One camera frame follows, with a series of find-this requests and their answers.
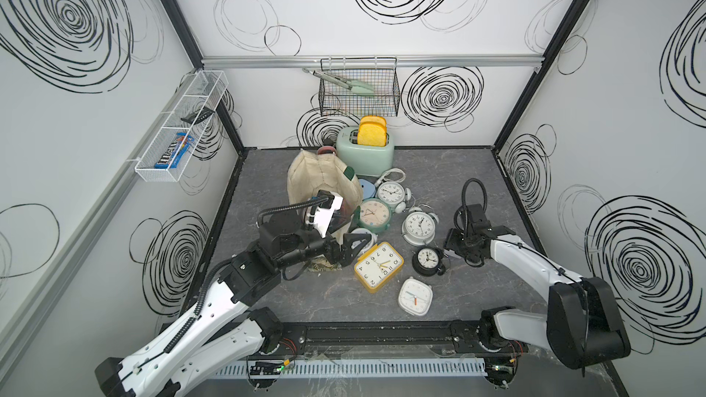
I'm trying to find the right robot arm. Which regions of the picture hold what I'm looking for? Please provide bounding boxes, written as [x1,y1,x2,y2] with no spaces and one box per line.
[445,204,632,369]

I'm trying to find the yellow toast slice front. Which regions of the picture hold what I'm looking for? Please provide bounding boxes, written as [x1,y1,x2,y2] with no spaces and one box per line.
[357,119,387,147]

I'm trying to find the grey slotted cable duct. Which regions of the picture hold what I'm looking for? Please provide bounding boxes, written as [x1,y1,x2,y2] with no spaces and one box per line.
[211,358,487,380]

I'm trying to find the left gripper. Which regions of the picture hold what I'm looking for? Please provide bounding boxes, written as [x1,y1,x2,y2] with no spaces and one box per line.
[275,213,370,273]

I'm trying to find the black twin bell clock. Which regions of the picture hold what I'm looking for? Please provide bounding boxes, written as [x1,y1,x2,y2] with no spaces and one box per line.
[412,247,447,277]

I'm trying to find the white purple face clock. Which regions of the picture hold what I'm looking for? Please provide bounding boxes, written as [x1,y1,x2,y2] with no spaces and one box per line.
[350,227,378,254]

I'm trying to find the silver twin bell clock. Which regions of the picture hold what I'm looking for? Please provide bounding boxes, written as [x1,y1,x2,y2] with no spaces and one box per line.
[401,208,439,247]

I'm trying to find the mint green tongs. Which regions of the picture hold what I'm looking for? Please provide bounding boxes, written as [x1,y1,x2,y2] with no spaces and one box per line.
[302,68,376,97]

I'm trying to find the light blue clock back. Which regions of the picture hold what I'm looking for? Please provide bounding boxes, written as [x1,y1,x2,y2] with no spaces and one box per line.
[359,178,377,200]

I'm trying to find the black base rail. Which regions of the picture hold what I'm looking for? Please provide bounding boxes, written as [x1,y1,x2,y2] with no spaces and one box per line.
[279,320,529,357]

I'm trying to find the pink cup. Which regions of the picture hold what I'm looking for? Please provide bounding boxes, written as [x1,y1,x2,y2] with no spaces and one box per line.
[316,146,336,155]

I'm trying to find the yellow rectangular clock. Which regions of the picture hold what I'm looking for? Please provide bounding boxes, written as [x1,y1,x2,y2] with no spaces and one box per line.
[354,242,404,293]

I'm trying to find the mint green toaster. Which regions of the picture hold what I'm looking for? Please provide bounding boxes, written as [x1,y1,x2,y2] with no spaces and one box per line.
[336,127,395,176]

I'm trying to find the green round pastel clock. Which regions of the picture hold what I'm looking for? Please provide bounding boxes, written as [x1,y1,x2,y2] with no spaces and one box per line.
[358,198,393,233]

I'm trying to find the yellow toast slice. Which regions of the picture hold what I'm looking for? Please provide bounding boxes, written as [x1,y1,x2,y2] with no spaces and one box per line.
[360,116,387,126]
[357,119,387,147]

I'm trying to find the black wire basket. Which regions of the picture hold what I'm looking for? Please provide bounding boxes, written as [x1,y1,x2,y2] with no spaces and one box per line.
[315,56,402,118]

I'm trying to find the yellow toast slice back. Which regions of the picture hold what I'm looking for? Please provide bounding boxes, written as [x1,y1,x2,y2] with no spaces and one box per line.
[360,116,387,126]

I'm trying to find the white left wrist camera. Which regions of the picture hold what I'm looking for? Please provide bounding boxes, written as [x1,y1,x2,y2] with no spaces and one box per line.
[307,193,344,238]

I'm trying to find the blue candy packet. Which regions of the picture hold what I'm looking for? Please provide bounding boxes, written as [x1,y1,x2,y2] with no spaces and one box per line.
[154,132,194,169]

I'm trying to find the white wire shelf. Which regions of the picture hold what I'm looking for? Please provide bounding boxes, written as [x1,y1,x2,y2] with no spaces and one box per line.
[134,70,228,183]

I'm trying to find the white square clock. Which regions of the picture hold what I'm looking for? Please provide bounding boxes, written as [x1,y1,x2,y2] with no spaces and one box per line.
[398,278,433,317]

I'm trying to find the white twin bell clock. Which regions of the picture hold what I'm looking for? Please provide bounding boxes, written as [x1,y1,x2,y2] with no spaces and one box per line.
[376,181,412,213]

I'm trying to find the cream canvas tote bag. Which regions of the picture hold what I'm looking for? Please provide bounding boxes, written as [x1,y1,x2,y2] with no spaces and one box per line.
[287,150,363,246]

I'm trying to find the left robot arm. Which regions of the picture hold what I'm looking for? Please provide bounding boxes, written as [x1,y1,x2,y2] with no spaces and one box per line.
[95,200,370,396]

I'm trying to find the black remote control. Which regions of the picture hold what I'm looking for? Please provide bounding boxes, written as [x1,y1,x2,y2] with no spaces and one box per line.
[180,108,214,125]

